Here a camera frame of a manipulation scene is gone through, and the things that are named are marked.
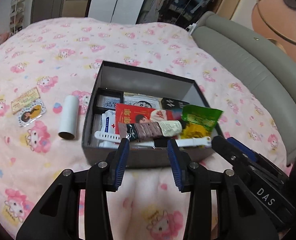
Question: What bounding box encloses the brown coffee sachet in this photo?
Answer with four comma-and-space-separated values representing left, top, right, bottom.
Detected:
118, 122, 163, 141

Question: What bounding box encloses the black patterned card pack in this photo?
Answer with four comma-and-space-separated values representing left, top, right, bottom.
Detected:
161, 98, 189, 111

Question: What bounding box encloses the green yellow snack bag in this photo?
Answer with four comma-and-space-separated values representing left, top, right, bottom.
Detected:
180, 105, 223, 139

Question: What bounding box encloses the cartoon boy picture card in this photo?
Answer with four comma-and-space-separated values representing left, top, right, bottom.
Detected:
124, 93, 161, 109

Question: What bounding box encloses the red snack packet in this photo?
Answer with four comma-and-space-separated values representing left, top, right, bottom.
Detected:
115, 103, 181, 134

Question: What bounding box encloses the yellow text card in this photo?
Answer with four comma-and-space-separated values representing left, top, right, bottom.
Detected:
11, 87, 40, 114

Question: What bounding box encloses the white wardrobe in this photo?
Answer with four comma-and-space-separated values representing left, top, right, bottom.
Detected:
88, 0, 144, 24

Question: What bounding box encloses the beige sachet packet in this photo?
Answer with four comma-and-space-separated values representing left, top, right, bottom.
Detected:
158, 120, 183, 137

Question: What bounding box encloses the white paper roll tube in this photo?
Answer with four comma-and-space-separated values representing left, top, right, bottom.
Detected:
58, 95, 79, 140

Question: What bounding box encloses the white smart watch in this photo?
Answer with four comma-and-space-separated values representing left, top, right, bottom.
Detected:
94, 131, 211, 148

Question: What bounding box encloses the white wet wipes pack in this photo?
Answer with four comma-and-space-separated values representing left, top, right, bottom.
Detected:
96, 110, 118, 148

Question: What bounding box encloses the white shelf rack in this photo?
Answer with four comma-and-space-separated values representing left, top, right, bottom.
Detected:
9, 0, 25, 35

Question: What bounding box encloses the cartoon character acrylic stand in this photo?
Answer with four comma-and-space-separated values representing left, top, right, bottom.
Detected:
16, 99, 47, 127

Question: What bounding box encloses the open clothes closet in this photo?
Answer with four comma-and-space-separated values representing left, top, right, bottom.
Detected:
137, 0, 215, 28

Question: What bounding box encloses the pink cartoon print blanket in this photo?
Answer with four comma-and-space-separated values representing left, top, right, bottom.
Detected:
0, 18, 286, 237

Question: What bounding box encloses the grey upholstered headboard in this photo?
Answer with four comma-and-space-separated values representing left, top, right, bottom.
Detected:
192, 11, 296, 164

